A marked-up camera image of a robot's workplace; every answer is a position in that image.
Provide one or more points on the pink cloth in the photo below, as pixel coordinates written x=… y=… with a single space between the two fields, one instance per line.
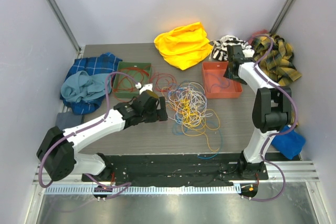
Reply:
x=256 y=34

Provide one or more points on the white slotted cable duct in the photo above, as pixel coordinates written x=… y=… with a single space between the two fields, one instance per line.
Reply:
x=86 y=189

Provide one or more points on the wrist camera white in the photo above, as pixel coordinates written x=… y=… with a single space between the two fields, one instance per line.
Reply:
x=146 y=87
x=248 y=52

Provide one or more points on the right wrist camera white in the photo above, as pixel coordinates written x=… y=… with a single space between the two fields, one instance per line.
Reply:
x=248 y=52

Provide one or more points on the grey folded cloth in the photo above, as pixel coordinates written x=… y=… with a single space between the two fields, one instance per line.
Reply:
x=67 y=120

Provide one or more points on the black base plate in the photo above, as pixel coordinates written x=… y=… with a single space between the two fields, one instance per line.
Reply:
x=178 y=170

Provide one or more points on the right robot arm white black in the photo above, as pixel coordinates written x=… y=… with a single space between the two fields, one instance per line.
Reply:
x=271 y=110

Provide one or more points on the black white striped cloth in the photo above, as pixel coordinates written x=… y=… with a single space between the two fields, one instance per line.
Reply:
x=219 y=49

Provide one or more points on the green plastic tray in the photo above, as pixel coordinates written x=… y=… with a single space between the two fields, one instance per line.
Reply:
x=124 y=85

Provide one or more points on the orange-red plastic tray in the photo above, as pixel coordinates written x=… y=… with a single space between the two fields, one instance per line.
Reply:
x=216 y=86

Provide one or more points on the light blue cloth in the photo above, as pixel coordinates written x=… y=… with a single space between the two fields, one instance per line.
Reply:
x=83 y=87

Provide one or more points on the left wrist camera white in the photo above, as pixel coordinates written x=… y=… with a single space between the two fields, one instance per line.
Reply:
x=146 y=87

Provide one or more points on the blue plaid cloth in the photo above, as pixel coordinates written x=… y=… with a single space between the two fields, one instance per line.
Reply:
x=106 y=63

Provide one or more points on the bright blue cloth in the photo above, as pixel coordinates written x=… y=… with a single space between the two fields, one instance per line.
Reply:
x=289 y=145

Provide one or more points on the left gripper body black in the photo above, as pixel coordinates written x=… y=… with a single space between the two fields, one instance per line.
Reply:
x=150 y=116

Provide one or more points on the yellow black plaid cloth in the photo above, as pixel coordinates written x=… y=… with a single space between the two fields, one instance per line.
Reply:
x=276 y=57

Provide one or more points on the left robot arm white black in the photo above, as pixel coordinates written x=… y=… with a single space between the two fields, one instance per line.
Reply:
x=60 y=151

